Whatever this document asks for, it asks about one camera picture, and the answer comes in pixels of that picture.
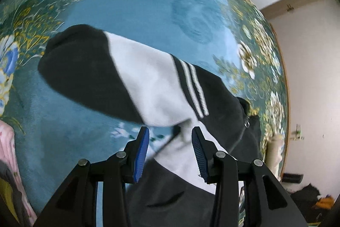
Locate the wall socket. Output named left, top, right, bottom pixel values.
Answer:
left=294, top=124, right=304, bottom=141

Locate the cream cylindrical post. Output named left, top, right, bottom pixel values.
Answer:
left=266, top=134, right=283, bottom=181

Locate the black and white jacket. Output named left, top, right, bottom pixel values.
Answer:
left=38, top=24, right=262, bottom=227

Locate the pink patterned cloth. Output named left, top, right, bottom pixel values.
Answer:
left=0, top=121, right=38, bottom=227

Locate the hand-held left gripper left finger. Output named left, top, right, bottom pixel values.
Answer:
left=34, top=126, right=150, bottom=227

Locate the black floor box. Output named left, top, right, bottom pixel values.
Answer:
left=282, top=173, right=304, bottom=185

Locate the yellow cloth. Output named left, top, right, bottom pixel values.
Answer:
left=313, top=196, right=336, bottom=210

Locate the teal floral blanket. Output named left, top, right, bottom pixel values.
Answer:
left=0, top=0, right=290, bottom=227

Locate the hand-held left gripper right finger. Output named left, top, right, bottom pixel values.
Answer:
left=191, top=126, right=310, bottom=227

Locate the dark clothes pile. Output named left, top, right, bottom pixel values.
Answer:
left=288, top=182, right=336, bottom=224

